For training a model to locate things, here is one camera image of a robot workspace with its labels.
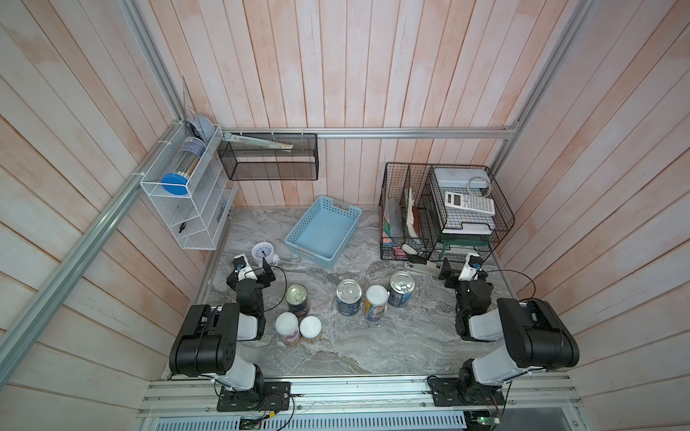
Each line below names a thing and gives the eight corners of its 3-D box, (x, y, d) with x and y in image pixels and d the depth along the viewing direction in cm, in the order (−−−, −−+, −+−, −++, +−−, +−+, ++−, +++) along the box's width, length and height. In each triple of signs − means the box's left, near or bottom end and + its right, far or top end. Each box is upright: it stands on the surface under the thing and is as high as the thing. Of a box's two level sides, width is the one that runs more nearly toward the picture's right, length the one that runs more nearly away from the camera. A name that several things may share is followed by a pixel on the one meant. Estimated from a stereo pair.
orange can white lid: (301, 344, 85) (298, 336, 79) (303, 324, 89) (300, 315, 83) (321, 344, 85) (320, 336, 79) (322, 324, 89) (321, 315, 83)
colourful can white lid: (364, 322, 89) (367, 304, 78) (363, 304, 93) (366, 285, 82) (384, 322, 89) (390, 304, 78) (382, 304, 93) (388, 285, 82)
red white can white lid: (280, 347, 84) (273, 334, 75) (283, 326, 88) (276, 312, 79) (300, 347, 84) (295, 334, 75) (302, 326, 88) (297, 312, 79)
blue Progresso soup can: (336, 316, 90) (336, 302, 81) (336, 294, 96) (336, 278, 87) (360, 316, 90) (362, 302, 81) (359, 294, 96) (360, 278, 87)
